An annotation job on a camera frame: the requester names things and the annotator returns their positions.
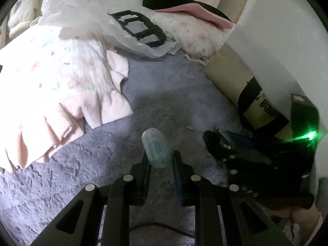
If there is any white plastic bag black print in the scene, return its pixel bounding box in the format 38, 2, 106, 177
38, 0, 181, 58

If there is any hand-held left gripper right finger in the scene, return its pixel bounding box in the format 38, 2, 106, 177
172, 151, 294, 246

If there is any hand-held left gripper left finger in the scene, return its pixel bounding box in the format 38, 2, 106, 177
30, 156, 151, 246

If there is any floral print pillow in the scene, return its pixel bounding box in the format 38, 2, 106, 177
150, 13, 233, 64

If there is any white pillow with ice-cream print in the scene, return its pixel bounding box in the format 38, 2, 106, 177
0, 0, 41, 39

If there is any person's right hand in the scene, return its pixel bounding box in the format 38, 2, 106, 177
268, 206, 323, 239

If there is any black and pink cushion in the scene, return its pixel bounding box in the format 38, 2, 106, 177
142, 0, 235, 30

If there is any pink ruffled blanket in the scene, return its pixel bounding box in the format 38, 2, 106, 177
0, 15, 134, 172

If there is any translucent capsule case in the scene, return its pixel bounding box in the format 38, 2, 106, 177
142, 128, 172, 169

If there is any white cardboard box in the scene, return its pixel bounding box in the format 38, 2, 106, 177
205, 15, 328, 144

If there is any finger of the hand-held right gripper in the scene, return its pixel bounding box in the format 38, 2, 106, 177
204, 130, 238, 163
226, 131, 278, 147

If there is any black cable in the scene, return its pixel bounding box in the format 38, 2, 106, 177
128, 222, 196, 239

